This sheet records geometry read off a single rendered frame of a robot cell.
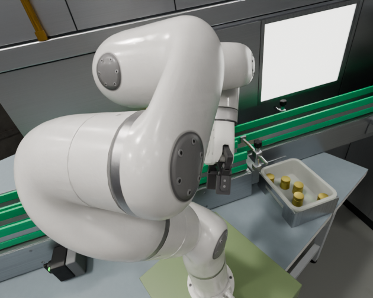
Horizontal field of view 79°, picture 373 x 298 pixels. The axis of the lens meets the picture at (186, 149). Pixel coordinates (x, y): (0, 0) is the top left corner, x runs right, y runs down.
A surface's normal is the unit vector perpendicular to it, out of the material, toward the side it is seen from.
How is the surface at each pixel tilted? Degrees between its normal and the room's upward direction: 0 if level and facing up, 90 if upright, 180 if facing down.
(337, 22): 90
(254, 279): 4
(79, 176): 63
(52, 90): 90
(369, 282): 0
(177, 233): 82
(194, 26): 36
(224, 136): 50
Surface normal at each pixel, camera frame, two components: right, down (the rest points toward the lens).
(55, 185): -0.40, 0.44
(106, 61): -0.55, 0.13
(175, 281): -0.16, -0.75
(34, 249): 0.29, 0.54
